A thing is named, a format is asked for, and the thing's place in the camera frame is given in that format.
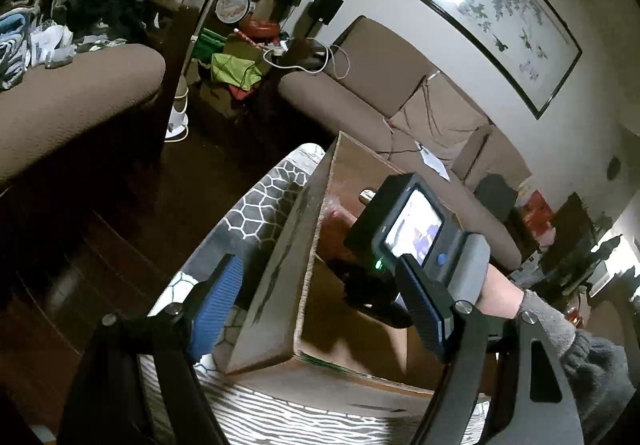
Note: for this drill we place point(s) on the white paper on sofa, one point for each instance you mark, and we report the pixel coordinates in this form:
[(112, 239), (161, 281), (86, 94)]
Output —
[(432, 162)]

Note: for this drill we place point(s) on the brown armchair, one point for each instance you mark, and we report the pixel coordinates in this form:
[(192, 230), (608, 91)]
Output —
[(50, 107)]

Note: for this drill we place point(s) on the large cardboard box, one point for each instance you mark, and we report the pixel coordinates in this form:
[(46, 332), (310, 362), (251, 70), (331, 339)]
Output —
[(300, 341)]

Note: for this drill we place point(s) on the green bag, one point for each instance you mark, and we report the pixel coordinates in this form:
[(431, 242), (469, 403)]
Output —
[(229, 69)]

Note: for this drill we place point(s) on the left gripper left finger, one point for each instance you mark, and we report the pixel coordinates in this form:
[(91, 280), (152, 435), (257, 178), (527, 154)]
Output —
[(106, 403)]

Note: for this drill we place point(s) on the white fan base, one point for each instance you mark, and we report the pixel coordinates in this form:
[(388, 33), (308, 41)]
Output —
[(178, 122)]

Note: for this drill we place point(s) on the black speaker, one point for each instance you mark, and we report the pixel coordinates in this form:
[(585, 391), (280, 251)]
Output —
[(322, 12)]

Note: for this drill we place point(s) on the framed wall painting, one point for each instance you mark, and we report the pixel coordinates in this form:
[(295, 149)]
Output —
[(526, 40)]

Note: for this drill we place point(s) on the person right hand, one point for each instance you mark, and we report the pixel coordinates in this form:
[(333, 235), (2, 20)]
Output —
[(499, 297)]

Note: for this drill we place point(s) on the grey sleeve forearm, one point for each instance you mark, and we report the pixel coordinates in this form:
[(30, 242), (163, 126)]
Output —
[(596, 369)]

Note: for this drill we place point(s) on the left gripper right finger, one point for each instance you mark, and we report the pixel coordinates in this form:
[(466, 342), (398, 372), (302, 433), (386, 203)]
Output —
[(532, 402)]

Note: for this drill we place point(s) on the brown sofa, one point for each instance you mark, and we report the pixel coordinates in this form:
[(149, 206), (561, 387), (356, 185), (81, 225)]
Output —
[(387, 95)]

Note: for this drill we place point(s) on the dark green cushion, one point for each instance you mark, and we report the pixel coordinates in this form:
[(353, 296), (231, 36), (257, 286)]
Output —
[(496, 196)]

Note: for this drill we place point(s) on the plain red cloth package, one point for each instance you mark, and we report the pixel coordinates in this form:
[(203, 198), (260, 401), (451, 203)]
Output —
[(337, 220)]

